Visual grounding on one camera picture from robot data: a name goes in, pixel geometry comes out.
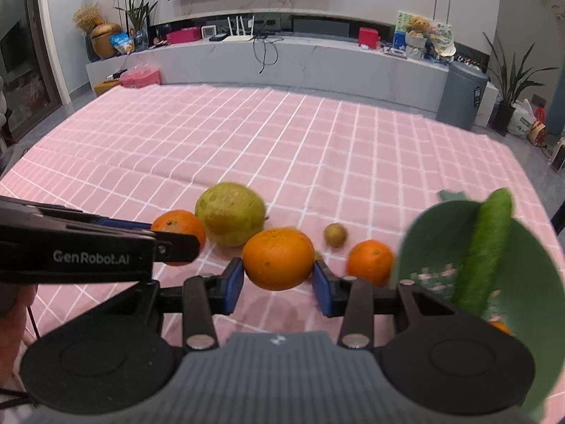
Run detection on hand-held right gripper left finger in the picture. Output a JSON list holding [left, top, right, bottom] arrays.
[[131, 257, 245, 354]]

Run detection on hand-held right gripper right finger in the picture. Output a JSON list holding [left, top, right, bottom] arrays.
[[311, 258, 447, 351]]

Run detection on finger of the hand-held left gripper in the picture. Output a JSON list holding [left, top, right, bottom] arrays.
[[66, 212, 154, 232], [151, 230, 202, 264]]

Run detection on large orange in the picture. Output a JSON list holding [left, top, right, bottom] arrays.
[[242, 227, 316, 291]]

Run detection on small brown fruit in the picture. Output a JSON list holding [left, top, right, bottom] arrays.
[[323, 223, 349, 248]]

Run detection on yellow-green mango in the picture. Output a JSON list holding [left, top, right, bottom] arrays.
[[195, 182, 268, 248]]

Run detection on green plastic bowl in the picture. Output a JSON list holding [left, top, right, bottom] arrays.
[[391, 190, 565, 422]]

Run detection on pink checked tablecloth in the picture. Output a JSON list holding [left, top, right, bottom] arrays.
[[0, 83, 565, 356]]

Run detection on green cucumber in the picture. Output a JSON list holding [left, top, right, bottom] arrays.
[[452, 188, 513, 316]]

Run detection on blue snack bag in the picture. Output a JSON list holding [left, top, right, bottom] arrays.
[[110, 32, 136, 55]]

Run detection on golden round vase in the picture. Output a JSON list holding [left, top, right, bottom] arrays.
[[90, 22, 123, 60]]

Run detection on green plant in blue vase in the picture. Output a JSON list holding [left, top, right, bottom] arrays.
[[114, 0, 160, 52]]

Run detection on pink box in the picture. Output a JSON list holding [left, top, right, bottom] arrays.
[[167, 27, 202, 45]]

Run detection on sliding glass door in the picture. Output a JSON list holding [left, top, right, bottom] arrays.
[[0, 0, 63, 139]]

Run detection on white marble media console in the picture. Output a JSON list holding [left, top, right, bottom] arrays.
[[86, 34, 499, 129]]

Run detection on dried beige flowers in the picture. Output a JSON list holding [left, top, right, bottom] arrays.
[[73, 2, 107, 34]]

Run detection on white router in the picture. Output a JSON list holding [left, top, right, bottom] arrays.
[[222, 15, 257, 43]]

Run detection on grey trash can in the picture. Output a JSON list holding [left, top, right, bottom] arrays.
[[437, 61, 490, 131]]

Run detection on long-leaf plant in black pot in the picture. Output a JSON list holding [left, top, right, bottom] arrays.
[[483, 31, 559, 136]]

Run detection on red box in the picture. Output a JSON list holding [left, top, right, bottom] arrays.
[[358, 26, 381, 49]]

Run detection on white woven basket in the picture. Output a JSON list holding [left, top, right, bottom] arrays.
[[405, 33, 429, 61]]

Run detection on white plastic bag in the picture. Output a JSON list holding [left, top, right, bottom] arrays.
[[507, 99, 537, 138]]

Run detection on red and yellow bag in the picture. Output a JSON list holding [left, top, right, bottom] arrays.
[[527, 106, 548, 147]]

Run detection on brown teddy bear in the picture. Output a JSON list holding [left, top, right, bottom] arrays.
[[407, 15, 432, 39]]

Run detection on black cables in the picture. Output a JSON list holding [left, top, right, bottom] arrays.
[[252, 34, 284, 74]]

